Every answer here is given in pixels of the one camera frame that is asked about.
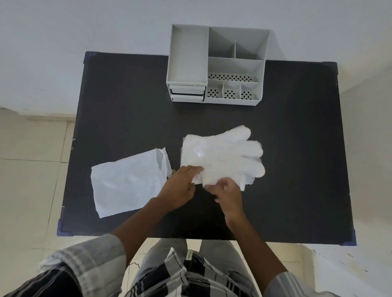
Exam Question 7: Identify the person's left forearm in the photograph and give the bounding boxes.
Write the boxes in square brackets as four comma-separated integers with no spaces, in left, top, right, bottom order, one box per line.
[111,197,172,267]

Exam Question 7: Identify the grey plaid shirt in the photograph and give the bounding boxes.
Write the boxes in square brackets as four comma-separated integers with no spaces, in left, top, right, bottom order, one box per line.
[0,234,337,297]

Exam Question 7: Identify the person's right hand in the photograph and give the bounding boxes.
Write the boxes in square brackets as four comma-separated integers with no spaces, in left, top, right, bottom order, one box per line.
[203,177,247,226]

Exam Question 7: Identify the white desk organizer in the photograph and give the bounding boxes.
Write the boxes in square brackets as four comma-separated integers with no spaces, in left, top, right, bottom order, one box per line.
[166,24,272,107]

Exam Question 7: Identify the grey trousers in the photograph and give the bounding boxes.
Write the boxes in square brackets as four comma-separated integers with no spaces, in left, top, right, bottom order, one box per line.
[124,238,261,297]

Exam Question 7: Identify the white organizer drawer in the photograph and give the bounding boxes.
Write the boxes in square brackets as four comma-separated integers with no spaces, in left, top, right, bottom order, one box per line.
[170,94,204,103]
[169,85,205,95]

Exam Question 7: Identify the clear plastic gloves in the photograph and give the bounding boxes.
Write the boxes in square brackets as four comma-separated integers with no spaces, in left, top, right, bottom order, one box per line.
[180,124,265,192]

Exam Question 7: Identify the white paper glove packet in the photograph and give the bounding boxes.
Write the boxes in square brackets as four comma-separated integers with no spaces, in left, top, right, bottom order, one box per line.
[91,147,173,219]

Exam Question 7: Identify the person's left hand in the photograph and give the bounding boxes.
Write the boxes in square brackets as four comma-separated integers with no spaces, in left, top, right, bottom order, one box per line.
[156,165,205,212]

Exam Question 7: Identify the person's right forearm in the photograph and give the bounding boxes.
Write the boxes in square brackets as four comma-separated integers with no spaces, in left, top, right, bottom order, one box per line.
[225,211,290,296]

